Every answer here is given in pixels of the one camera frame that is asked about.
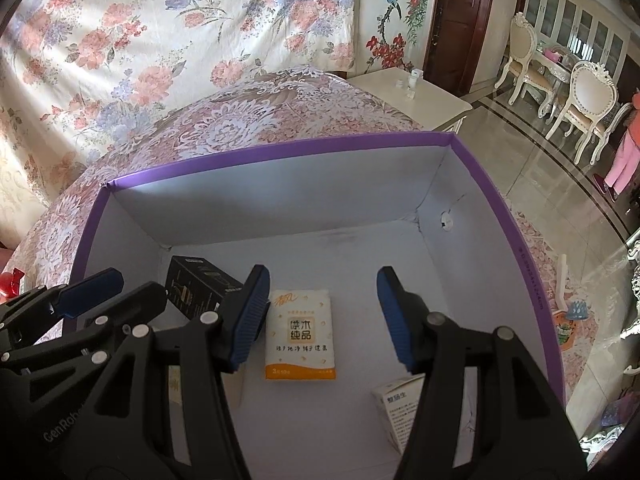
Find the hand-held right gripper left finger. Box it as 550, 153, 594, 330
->
70, 265, 271, 480

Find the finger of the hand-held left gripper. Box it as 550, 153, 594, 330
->
0, 283, 169, 386
0, 269, 125, 343

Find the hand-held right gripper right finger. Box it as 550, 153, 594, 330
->
377, 266, 589, 480

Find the white orange tissue packet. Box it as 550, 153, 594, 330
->
264, 287, 337, 382

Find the purple cardboard box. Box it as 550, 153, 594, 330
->
62, 131, 569, 480

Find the black carton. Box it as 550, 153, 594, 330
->
167, 255, 244, 320

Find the red plastic object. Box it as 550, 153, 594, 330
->
0, 267, 26, 303

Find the white blue medicine box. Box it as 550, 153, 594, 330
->
371, 376, 426, 456

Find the white stick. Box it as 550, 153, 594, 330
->
552, 255, 568, 311

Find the pink lace tablecloth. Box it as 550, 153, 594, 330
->
5, 66, 601, 371

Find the white side table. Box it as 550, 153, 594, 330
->
347, 67, 473, 133

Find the ornate white carved furniture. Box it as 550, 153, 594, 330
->
620, 240, 640, 341

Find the floral bedsheet backdrop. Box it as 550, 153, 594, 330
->
0, 0, 362, 251

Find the white ornate dining chair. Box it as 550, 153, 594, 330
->
497, 11, 556, 111
545, 60, 621, 166

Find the white dining table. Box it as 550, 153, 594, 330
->
530, 45, 586, 86

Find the dark wooden door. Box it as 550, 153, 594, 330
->
432, 0, 508, 96

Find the bird and flower painting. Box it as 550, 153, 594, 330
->
361, 0, 433, 78

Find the white glass-door cabinet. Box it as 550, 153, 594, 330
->
520, 0, 631, 91

